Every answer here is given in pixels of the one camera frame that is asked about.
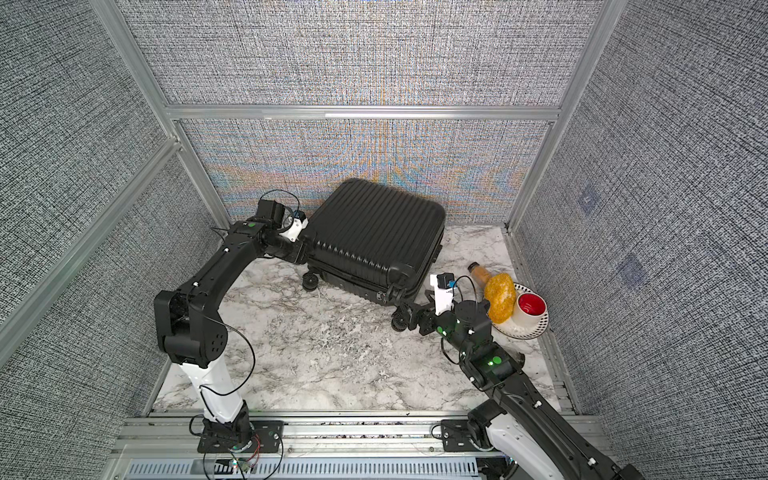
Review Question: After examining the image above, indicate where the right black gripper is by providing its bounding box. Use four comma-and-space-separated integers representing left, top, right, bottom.
402, 288, 477, 365

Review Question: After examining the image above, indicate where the aluminium front rail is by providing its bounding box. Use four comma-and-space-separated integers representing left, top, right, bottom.
110, 410, 613, 462

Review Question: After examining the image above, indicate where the brown bottle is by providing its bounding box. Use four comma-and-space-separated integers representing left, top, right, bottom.
467, 262, 493, 289

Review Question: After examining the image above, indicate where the red and white cup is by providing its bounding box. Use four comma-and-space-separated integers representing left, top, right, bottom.
511, 293, 547, 329

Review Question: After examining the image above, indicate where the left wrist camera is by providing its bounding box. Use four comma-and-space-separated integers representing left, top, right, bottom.
255, 199, 309, 242

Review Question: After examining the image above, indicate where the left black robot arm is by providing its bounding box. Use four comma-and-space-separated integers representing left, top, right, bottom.
154, 218, 308, 424

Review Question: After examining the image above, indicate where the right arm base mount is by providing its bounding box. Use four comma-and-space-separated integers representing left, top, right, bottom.
438, 419, 495, 453

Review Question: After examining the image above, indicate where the white perforated plate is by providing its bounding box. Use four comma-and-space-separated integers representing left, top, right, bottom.
492, 284, 549, 340

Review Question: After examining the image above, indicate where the black hard-shell suitcase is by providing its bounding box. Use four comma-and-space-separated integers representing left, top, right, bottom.
300, 178, 446, 332

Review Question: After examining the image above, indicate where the yellow mesh sponge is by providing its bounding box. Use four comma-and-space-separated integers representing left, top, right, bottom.
484, 273, 517, 324

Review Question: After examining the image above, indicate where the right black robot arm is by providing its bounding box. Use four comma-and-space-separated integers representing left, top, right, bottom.
407, 300, 643, 479

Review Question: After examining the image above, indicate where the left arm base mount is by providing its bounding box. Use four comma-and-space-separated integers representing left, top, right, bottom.
197, 420, 284, 454

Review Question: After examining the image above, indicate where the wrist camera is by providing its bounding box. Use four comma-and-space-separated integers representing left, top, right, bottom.
429, 272, 455, 315
255, 199, 309, 242

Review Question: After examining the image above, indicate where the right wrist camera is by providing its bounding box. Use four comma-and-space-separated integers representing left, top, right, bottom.
429, 272, 455, 315

